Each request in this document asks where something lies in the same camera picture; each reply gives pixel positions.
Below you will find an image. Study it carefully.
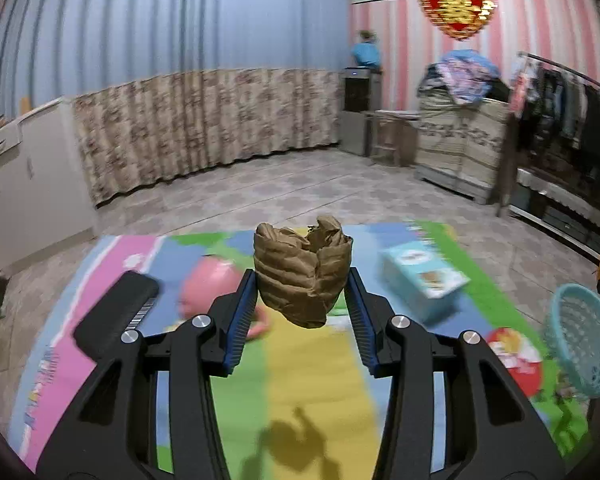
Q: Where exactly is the clothes rack with garments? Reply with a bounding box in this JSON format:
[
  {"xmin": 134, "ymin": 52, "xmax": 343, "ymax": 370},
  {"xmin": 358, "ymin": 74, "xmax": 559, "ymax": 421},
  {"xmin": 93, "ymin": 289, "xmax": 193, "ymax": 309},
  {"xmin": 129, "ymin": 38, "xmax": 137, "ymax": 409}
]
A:
[{"xmin": 497, "ymin": 51, "xmax": 600, "ymax": 266}]

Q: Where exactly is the grey water dispenser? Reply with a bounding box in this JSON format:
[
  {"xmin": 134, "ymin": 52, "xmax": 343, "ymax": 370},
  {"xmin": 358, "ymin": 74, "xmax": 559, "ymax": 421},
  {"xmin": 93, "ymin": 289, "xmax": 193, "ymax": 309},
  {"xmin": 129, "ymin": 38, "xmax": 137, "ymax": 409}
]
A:
[{"xmin": 340, "ymin": 66, "xmax": 385, "ymax": 157}]

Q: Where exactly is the black rectangular box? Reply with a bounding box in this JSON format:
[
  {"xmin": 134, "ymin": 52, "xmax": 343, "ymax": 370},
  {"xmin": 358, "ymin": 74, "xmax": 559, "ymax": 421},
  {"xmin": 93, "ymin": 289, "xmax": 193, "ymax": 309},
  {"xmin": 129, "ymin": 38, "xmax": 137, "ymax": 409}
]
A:
[{"xmin": 74, "ymin": 271, "xmax": 160, "ymax": 361}]

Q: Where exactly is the blue and floral curtain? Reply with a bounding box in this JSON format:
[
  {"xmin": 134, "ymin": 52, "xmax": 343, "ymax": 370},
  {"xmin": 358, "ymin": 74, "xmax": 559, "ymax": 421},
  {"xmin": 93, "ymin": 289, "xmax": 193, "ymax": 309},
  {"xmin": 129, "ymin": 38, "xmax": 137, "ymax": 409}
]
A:
[{"xmin": 0, "ymin": 0, "xmax": 353, "ymax": 208}]

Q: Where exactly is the colourful cartoon play mat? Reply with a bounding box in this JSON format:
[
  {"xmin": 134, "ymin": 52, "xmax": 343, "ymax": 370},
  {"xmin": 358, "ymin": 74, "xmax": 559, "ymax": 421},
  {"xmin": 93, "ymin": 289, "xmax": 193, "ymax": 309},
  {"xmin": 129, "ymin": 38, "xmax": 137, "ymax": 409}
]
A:
[{"xmin": 10, "ymin": 220, "xmax": 593, "ymax": 480}]

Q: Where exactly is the floral cloth covered cabinet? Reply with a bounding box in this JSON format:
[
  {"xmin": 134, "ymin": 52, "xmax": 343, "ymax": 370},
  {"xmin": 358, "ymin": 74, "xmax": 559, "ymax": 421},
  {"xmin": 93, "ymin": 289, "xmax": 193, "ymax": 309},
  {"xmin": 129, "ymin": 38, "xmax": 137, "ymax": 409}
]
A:
[{"xmin": 415, "ymin": 90, "xmax": 511, "ymax": 205}]

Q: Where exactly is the white cabinet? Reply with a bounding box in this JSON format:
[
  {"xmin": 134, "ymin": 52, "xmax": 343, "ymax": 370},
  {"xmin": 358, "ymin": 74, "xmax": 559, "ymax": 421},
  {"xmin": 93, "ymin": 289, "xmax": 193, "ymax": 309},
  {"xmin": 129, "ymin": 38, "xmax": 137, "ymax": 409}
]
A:
[{"xmin": 0, "ymin": 97, "xmax": 101, "ymax": 276}]

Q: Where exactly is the teal plastic basket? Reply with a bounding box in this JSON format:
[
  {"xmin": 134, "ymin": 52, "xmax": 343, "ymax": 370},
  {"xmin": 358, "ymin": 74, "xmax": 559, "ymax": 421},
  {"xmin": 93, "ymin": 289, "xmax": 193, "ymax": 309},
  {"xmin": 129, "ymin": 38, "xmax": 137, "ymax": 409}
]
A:
[{"xmin": 542, "ymin": 284, "xmax": 600, "ymax": 401}]

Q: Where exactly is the wooden stool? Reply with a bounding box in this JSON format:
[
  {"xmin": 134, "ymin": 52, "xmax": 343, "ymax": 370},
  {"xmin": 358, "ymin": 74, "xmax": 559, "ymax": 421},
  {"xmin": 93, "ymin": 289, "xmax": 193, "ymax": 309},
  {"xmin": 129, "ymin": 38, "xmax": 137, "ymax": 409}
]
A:
[{"xmin": 364, "ymin": 109, "xmax": 421, "ymax": 167}]

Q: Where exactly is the light blue cardboard box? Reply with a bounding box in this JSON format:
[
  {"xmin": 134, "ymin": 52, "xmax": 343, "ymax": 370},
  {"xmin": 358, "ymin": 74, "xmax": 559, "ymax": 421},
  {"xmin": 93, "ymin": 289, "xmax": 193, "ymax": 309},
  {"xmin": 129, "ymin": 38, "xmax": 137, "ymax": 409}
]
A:
[{"xmin": 380, "ymin": 241, "xmax": 471, "ymax": 323}]

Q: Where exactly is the red gold wall ornament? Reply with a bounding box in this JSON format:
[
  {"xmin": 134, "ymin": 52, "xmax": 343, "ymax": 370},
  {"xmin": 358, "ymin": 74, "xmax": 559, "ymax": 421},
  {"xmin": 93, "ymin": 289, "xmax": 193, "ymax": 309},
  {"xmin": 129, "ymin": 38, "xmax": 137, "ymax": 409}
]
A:
[{"xmin": 418, "ymin": 0, "xmax": 496, "ymax": 41}]

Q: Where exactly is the pile of clothes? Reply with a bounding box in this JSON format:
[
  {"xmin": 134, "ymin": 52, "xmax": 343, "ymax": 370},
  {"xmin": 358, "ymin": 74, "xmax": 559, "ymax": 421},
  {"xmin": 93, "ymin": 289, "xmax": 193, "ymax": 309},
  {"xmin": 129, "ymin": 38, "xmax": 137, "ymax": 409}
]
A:
[{"xmin": 417, "ymin": 49, "xmax": 511, "ymax": 106}]

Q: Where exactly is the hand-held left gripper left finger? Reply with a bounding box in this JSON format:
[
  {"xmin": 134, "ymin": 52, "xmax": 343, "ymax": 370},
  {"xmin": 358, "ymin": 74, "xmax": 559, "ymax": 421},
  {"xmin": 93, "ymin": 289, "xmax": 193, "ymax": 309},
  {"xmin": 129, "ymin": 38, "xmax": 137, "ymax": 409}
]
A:
[{"xmin": 36, "ymin": 269, "xmax": 258, "ymax": 480}]

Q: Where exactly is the large brown paper ball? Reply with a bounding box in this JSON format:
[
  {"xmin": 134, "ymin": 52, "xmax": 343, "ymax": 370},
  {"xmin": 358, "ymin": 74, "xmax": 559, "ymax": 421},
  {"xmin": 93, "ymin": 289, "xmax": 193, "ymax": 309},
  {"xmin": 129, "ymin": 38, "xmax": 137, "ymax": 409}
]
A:
[{"xmin": 253, "ymin": 216, "xmax": 355, "ymax": 330}]

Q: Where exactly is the pink round plush toy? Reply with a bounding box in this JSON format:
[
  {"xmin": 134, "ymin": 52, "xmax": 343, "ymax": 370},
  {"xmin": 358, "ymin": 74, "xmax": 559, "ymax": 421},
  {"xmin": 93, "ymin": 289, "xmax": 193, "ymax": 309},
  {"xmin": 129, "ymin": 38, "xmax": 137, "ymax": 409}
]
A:
[{"xmin": 177, "ymin": 255, "xmax": 271, "ymax": 341}]

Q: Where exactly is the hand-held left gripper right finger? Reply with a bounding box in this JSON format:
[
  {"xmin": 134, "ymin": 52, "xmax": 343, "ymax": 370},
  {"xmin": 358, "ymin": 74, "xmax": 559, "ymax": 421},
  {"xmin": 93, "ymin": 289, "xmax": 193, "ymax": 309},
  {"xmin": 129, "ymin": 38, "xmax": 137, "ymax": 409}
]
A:
[{"xmin": 347, "ymin": 267, "xmax": 566, "ymax": 480}]

